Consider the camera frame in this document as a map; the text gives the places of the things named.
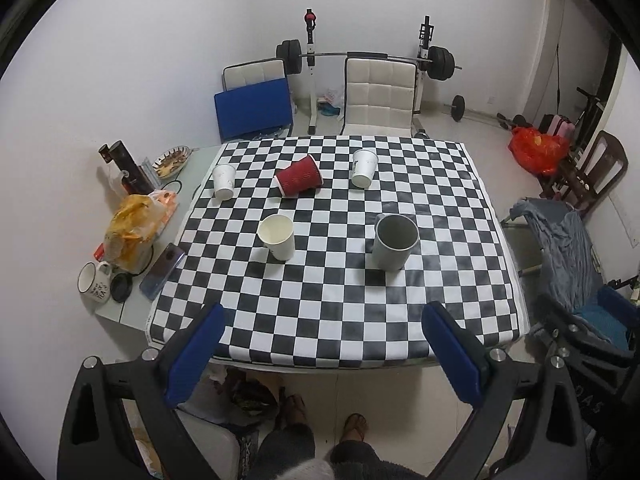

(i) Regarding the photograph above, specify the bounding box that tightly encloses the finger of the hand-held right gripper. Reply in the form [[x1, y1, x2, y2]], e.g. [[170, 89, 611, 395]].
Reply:
[[597, 284, 640, 322], [537, 292, 636, 367]]

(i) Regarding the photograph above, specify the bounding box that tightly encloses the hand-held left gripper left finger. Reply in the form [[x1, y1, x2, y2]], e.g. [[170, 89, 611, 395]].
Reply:
[[57, 302, 226, 480]]

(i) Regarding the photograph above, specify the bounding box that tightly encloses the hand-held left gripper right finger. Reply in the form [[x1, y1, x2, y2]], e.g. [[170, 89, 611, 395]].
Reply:
[[421, 301, 589, 480]]

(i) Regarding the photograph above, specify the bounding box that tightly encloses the red ribbed paper cup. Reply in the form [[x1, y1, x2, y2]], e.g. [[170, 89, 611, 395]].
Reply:
[[274, 154, 324, 198]]

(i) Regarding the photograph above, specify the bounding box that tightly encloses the grey cup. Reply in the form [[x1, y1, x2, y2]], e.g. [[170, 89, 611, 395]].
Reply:
[[371, 213, 420, 272]]

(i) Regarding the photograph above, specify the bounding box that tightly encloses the cream paper cup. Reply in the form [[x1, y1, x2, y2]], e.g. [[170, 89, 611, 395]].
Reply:
[[257, 214, 296, 262]]

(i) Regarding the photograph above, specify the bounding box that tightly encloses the small white paper cup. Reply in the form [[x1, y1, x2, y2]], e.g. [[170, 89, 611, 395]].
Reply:
[[212, 163, 237, 202]]

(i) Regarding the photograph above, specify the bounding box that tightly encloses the white printed paper cup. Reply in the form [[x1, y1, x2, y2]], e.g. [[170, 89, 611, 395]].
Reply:
[[350, 148, 379, 189]]

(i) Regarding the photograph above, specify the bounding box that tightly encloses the teal cloth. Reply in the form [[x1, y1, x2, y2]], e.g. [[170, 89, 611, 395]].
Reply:
[[575, 305, 631, 348]]

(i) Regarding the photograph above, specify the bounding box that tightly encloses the dark bag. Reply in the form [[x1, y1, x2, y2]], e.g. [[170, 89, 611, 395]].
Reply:
[[227, 367, 281, 418]]

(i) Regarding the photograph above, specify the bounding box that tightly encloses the grey cloth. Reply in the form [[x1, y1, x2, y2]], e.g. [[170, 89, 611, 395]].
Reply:
[[510, 198, 608, 321]]

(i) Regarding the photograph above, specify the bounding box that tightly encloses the smartphone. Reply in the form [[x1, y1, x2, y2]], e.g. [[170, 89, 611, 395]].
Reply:
[[139, 242, 187, 302]]

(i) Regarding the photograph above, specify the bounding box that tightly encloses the grey plastic stool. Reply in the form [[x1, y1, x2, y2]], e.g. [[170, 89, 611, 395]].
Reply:
[[172, 406, 242, 480]]

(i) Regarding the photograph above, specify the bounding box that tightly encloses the black round lid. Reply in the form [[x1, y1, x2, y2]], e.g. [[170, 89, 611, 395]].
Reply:
[[111, 273, 133, 303]]

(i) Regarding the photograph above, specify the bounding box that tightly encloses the white enamel mug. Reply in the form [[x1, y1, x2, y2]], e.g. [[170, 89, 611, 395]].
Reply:
[[77, 260, 115, 306]]

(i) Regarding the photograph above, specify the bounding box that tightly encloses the person's left leg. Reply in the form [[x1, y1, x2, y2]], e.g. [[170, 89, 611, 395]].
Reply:
[[257, 392, 321, 480]]

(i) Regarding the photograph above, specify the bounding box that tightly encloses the person's leg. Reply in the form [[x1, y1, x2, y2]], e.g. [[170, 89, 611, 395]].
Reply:
[[327, 412, 431, 480], [257, 392, 321, 480]]

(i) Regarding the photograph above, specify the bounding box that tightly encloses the person's right leg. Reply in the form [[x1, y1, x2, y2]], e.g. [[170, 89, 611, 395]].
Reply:
[[327, 412, 431, 480]]

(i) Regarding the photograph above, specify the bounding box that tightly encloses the orange plastic bag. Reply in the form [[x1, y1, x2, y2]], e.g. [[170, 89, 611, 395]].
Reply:
[[104, 194, 168, 271]]

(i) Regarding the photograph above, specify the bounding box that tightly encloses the black and white checkered tablecloth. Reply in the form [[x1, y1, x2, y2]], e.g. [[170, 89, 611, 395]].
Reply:
[[144, 135, 531, 365]]

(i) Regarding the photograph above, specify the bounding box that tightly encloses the dark wooden chair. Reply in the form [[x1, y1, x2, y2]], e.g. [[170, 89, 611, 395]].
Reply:
[[539, 130, 629, 211]]

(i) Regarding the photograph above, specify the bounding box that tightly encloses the orange snack packet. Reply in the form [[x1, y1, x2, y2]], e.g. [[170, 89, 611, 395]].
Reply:
[[150, 189, 180, 221]]

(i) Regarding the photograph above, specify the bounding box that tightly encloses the red plastic bag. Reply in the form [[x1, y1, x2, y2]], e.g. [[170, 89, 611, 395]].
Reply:
[[508, 126, 571, 177]]

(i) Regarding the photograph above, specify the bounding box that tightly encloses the pink bag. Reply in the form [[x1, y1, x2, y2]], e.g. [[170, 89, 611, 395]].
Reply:
[[540, 114, 575, 137]]

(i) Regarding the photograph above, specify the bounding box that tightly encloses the patterned bowl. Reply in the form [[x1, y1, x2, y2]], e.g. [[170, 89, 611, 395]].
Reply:
[[151, 146, 192, 180]]

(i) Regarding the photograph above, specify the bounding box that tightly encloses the black scooter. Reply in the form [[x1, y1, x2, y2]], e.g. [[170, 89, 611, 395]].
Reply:
[[570, 86, 603, 146]]

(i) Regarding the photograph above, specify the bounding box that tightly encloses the black cylindrical bottle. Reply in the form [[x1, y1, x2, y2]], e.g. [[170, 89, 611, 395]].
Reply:
[[98, 140, 155, 195]]

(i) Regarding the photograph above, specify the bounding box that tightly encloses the blue board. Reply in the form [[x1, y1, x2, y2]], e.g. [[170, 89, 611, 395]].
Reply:
[[214, 78, 294, 142]]

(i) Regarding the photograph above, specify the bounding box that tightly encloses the small barbell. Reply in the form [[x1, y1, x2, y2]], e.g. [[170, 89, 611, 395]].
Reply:
[[444, 94, 527, 129]]

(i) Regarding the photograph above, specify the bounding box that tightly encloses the white door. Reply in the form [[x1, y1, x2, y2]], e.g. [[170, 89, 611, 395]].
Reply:
[[520, 0, 618, 126]]

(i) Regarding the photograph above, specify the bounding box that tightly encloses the clear plastic bag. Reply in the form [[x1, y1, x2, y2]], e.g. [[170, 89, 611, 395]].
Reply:
[[319, 87, 346, 118]]

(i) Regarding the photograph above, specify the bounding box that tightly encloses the white weight bench rack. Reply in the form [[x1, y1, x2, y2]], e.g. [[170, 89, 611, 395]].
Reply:
[[301, 8, 437, 136]]

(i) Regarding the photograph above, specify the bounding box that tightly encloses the black barbell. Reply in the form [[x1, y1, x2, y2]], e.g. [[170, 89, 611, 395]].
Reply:
[[276, 40, 463, 82]]

